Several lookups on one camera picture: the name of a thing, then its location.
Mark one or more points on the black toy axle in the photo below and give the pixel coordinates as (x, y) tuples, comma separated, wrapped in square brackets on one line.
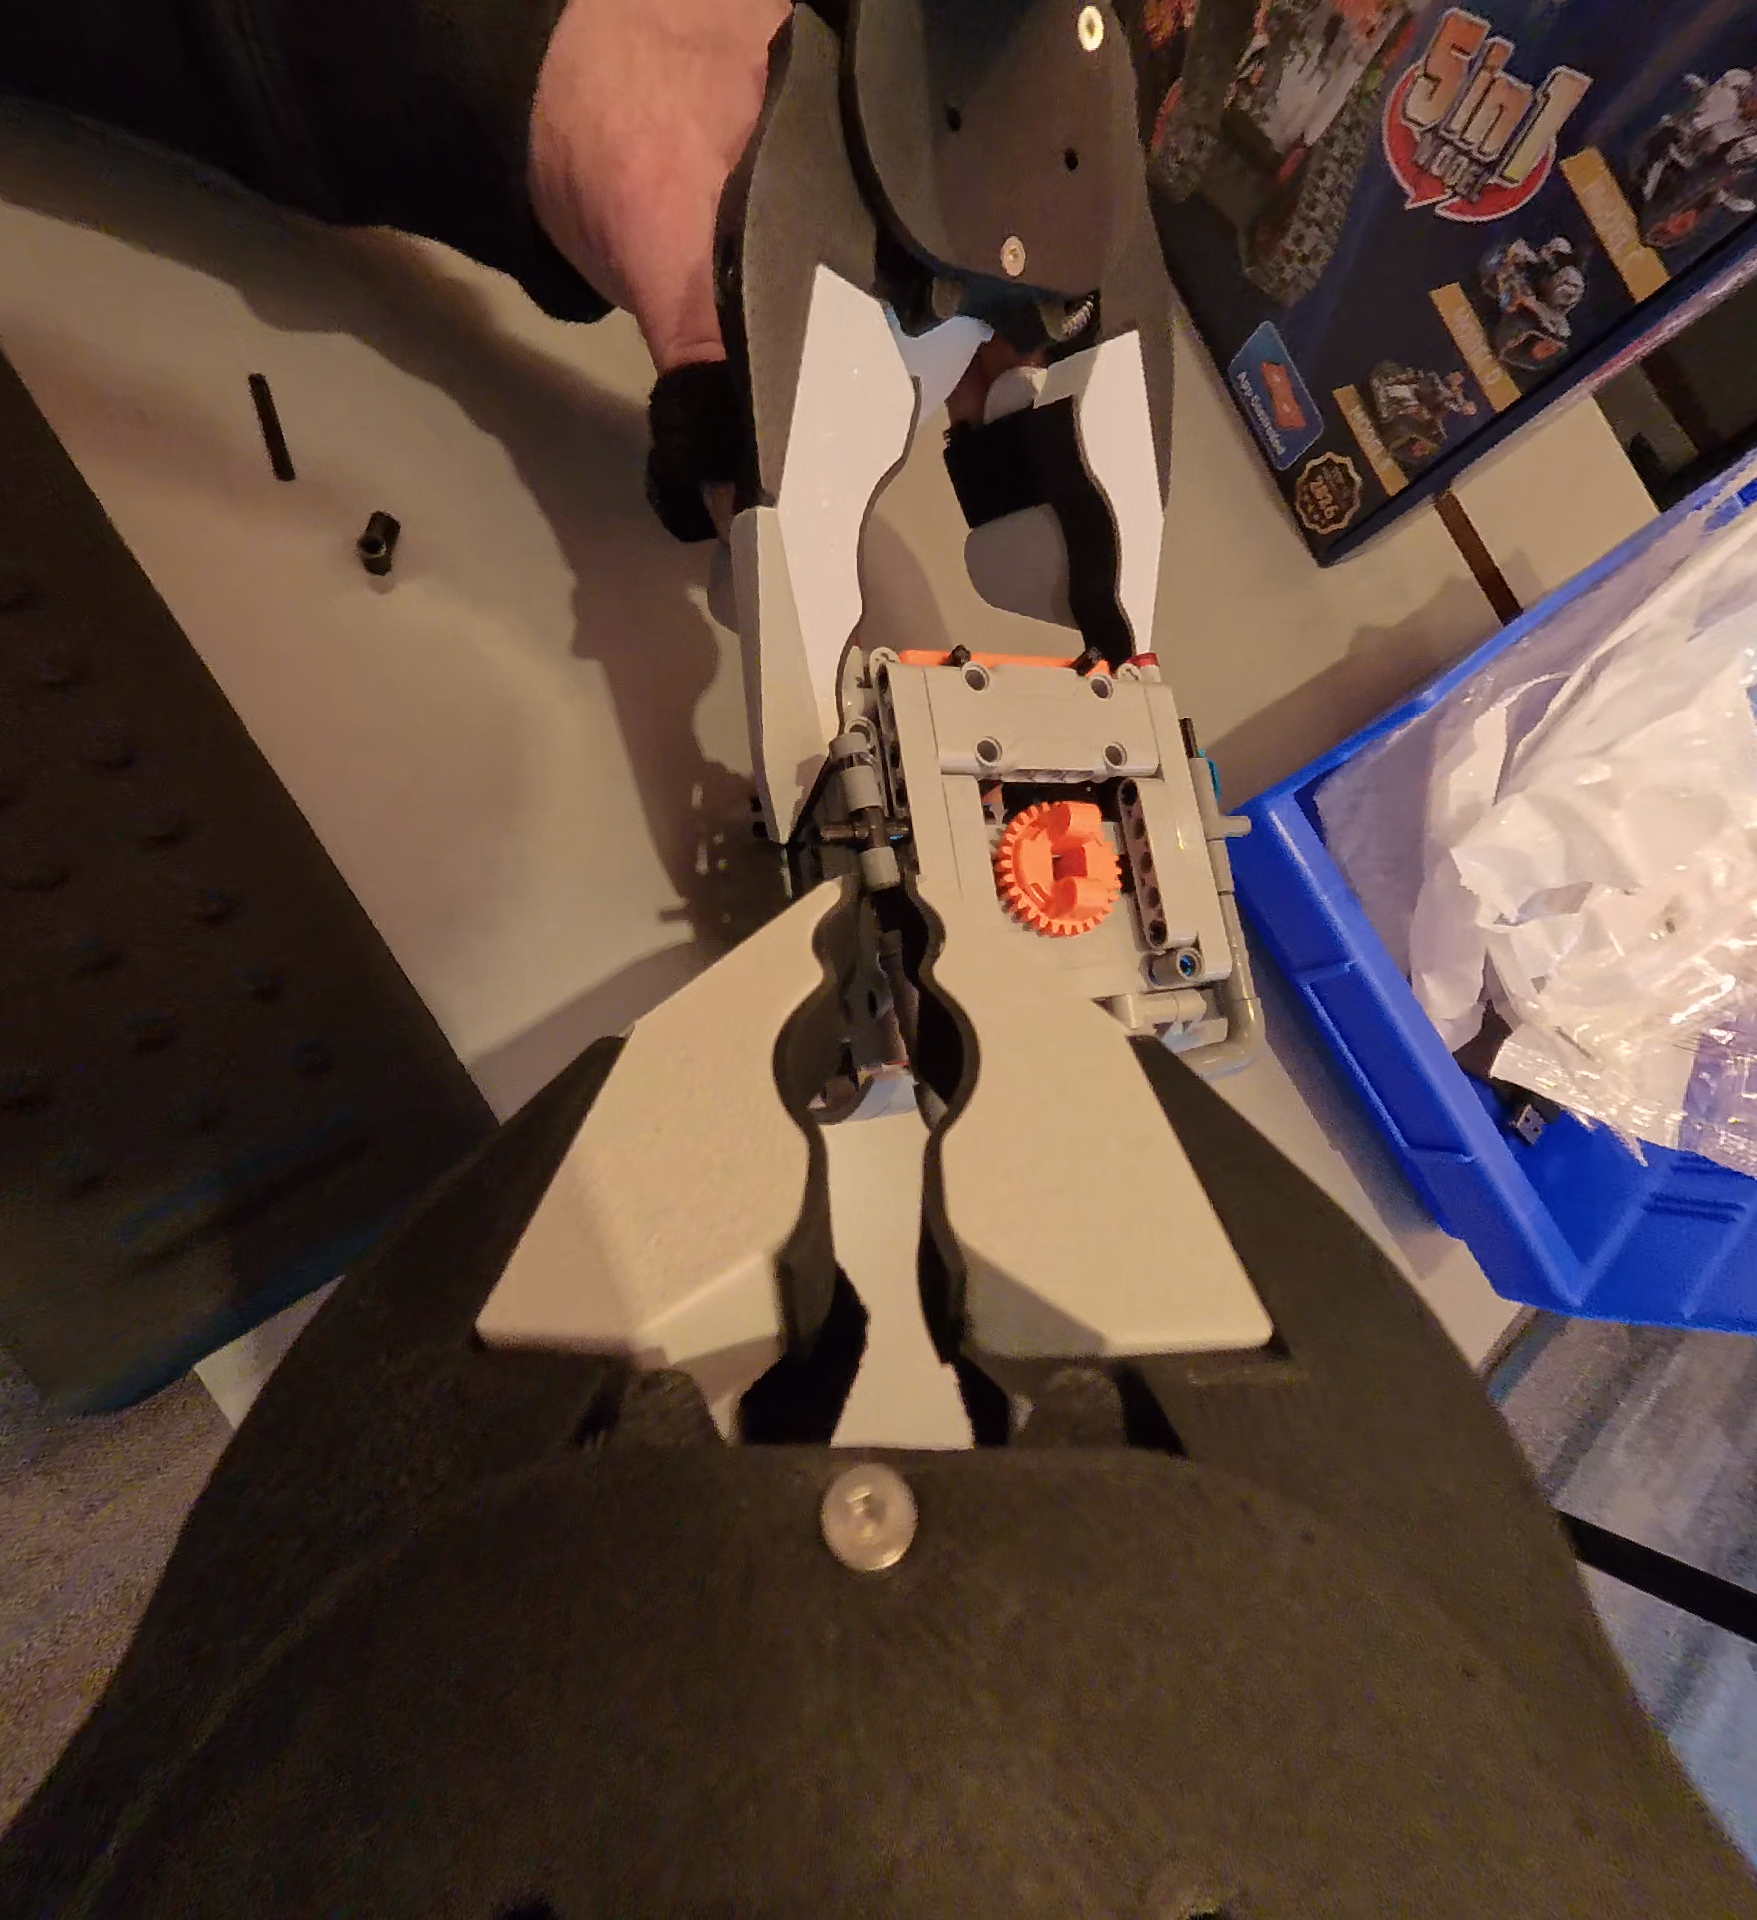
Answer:
[(271, 427)]

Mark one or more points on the grey toy brick model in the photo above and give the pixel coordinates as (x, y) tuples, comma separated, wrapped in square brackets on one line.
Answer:
[(1060, 751)]

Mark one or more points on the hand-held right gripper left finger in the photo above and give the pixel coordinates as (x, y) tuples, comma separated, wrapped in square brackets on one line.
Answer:
[(640, 1201)]

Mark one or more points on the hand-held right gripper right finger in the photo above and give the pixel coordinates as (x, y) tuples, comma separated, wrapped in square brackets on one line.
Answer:
[(1104, 1201)]

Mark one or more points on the person's left forearm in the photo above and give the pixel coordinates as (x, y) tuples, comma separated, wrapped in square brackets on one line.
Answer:
[(279, 91)]

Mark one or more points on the small black pin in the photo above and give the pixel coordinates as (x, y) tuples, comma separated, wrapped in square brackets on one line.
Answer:
[(376, 544)]

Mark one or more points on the person's left hand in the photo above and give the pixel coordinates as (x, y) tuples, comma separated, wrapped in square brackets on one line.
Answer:
[(640, 152)]

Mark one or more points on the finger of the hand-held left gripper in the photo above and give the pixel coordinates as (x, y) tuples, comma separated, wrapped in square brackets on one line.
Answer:
[(1123, 481), (802, 511)]

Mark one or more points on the robot kit box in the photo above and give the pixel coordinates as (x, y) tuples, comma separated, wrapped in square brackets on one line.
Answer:
[(1448, 211)]

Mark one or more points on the clear plastic bags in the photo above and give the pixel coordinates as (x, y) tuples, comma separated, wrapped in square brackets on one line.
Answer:
[(1658, 841)]

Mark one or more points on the blue plastic bin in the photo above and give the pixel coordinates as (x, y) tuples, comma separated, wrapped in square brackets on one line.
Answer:
[(1509, 1170)]

